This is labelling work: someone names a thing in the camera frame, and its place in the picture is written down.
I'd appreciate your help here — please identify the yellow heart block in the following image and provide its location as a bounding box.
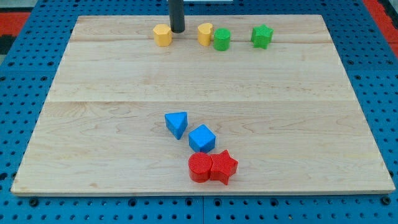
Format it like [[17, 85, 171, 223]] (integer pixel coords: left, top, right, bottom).
[[197, 22, 213, 47]]

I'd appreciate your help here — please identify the green cylinder block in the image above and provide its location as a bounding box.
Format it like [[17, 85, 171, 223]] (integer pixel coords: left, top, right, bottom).
[[213, 28, 231, 51]]

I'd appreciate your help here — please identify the green star block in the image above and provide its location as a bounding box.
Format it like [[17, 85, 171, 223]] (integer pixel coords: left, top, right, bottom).
[[251, 24, 274, 49]]

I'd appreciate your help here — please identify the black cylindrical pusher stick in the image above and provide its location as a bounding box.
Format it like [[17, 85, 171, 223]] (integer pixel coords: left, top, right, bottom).
[[169, 0, 185, 34]]

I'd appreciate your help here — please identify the red cylinder block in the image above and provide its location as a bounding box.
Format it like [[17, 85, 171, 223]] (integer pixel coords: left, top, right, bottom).
[[188, 152, 213, 183]]

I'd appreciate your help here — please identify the blue cube block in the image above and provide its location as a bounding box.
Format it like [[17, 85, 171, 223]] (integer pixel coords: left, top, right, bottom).
[[188, 124, 216, 153]]

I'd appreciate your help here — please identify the light wooden board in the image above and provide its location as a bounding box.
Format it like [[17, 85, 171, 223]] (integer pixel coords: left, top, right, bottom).
[[11, 14, 395, 197]]

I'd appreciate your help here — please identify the yellow hexagon block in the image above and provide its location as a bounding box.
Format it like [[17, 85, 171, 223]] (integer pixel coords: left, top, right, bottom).
[[153, 24, 172, 47]]

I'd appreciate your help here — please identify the blue triangle block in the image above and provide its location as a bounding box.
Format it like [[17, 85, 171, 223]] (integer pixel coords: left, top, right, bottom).
[[164, 112, 188, 140]]

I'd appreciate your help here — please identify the red star block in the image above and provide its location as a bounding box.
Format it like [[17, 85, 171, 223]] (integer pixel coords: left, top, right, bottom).
[[210, 149, 238, 185]]

